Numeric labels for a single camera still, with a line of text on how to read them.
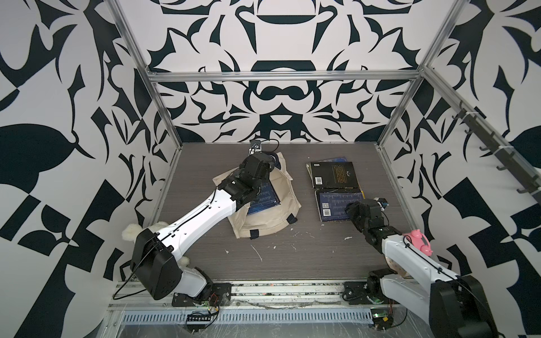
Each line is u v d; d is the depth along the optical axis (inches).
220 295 29.3
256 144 48.1
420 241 30.2
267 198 38.0
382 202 30.6
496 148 23.4
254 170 22.3
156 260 15.6
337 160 42.6
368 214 26.7
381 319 27.9
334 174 40.0
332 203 36.0
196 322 28.6
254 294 29.9
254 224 35.0
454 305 15.9
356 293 29.3
